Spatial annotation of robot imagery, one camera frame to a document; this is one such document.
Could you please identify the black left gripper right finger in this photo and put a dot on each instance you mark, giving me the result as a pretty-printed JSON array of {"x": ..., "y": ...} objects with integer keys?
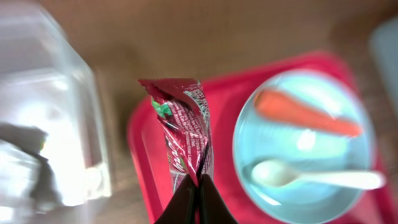
[{"x": 211, "y": 206}]

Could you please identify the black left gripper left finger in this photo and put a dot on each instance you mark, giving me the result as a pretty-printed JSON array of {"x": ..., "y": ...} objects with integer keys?
[{"x": 182, "y": 206}]

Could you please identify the red snack wrapper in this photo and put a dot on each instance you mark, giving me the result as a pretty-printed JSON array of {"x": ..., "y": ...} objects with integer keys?
[{"x": 184, "y": 115}]

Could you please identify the orange carrot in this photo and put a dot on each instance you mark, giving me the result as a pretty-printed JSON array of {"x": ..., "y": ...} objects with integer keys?
[{"x": 277, "y": 106}]

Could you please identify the clear plastic waste bin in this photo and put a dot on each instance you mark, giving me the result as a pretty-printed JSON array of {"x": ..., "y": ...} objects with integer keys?
[{"x": 54, "y": 160}]

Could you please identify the grey dishwasher rack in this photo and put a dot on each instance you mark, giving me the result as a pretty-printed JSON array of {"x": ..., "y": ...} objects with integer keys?
[{"x": 383, "y": 45}]

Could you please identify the red plastic tray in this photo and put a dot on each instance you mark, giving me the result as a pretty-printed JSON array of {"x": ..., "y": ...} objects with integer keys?
[{"x": 226, "y": 97}]

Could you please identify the white plastic spoon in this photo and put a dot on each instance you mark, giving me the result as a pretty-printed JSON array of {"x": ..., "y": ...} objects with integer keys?
[{"x": 276, "y": 173}]

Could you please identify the light blue plate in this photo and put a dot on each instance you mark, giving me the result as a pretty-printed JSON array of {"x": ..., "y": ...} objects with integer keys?
[{"x": 256, "y": 139}]

